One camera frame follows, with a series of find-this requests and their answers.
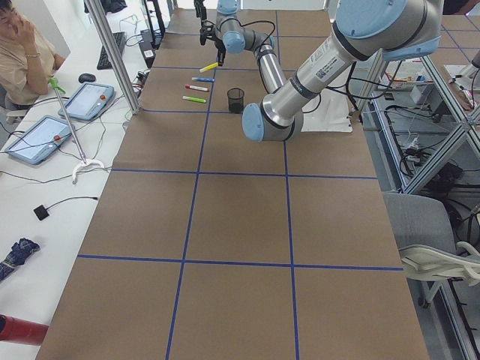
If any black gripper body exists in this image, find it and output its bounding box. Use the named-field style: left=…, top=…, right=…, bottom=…
left=215, top=41, right=226, bottom=56

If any yellow highlighter pen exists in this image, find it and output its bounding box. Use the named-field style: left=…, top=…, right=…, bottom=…
left=199, top=62, right=219, bottom=74

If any blue highlighter pen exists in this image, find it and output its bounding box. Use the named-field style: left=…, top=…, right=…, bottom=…
left=191, top=76, right=215, bottom=83

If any red capped white marker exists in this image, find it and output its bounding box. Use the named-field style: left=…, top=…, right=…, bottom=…
left=184, top=84, right=210, bottom=92

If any green highlighter pen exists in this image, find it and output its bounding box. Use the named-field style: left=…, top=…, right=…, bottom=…
left=182, top=96, right=207, bottom=104

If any black mesh pen cup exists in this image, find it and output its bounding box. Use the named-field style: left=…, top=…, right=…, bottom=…
left=227, top=88, right=245, bottom=114

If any black keyboard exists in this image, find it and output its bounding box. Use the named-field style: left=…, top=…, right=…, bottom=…
left=96, top=31, right=128, bottom=71

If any black computer mouse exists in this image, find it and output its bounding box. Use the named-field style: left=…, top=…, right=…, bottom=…
left=78, top=73, right=96, bottom=83

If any far blue teach pendant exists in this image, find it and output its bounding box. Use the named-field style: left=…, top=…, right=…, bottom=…
left=64, top=82, right=114, bottom=122

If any blue teach pendant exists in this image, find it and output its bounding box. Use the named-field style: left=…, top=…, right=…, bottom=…
left=64, top=82, right=114, bottom=122
left=5, top=115, right=71, bottom=165

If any metal reacher grabber tool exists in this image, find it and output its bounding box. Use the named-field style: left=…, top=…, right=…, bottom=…
left=48, top=77, right=106, bottom=185

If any brown paper table cover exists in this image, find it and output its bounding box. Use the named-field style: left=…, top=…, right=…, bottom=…
left=37, top=10, right=428, bottom=359

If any seated person beige shirt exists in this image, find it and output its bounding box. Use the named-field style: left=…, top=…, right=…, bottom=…
left=1, top=1, right=65, bottom=110

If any near blue teach pendant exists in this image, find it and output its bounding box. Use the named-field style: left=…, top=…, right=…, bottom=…
left=5, top=115, right=71, bottom=165

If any small black square device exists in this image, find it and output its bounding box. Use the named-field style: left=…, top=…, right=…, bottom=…
left=33, top=205, right=50, bottom=221

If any grey office chair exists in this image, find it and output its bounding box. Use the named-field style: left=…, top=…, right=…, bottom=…
left=383, top=192, right=479, bottom=308

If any folded dark blue umbrella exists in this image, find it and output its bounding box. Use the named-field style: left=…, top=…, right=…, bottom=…
left=1, top=238, right=41, bottom=281

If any red cylinder bottle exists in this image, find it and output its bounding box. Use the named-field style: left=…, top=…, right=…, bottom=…
left=1, top=314, right=49, bottom=346

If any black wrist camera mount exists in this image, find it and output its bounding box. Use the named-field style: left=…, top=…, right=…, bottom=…
left=199, top=20, right=216, bottom=46

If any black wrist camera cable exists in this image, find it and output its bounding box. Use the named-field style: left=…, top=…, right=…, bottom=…
left=218, top=16, right=278, bottom=53

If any aluminium frame post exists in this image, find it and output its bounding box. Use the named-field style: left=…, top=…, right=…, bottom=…
left=85, top=0, right=140, bottom=115

